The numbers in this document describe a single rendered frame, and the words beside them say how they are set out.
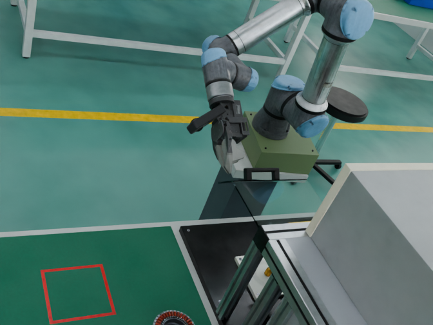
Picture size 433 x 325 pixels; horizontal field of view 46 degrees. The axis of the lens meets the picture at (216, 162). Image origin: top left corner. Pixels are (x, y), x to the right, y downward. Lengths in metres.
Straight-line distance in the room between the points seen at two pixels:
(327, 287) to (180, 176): 2.00
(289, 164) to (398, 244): 1.05
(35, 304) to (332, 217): 0.73
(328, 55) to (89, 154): 1.69
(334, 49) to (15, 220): 1.62
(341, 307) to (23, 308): 0.73
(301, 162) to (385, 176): 0.92
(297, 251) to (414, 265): 0.27
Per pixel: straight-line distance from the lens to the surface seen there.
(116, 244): 1.50
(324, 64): 1.72
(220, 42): 1.62
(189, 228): 1.58
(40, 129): 3.10
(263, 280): 1.52
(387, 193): 1.08
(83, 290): 1.38
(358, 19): 1.63
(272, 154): 1.94
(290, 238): 1.16
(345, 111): 3.18
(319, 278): 1.12
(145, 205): 2.75
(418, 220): 1.06
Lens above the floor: 1.84
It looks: 35 degrees down
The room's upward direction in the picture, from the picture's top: 22 degrees clockwise
